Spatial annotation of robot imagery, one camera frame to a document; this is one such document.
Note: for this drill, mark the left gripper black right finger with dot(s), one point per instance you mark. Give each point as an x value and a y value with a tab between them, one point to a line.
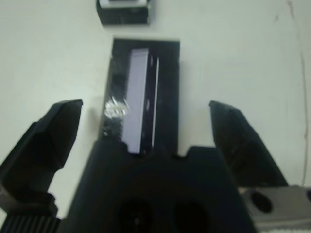
238	145

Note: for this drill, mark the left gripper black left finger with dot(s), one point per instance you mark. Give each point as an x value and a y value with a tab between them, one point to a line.
48	140

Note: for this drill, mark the black camera box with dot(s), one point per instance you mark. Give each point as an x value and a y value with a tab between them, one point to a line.
124	15

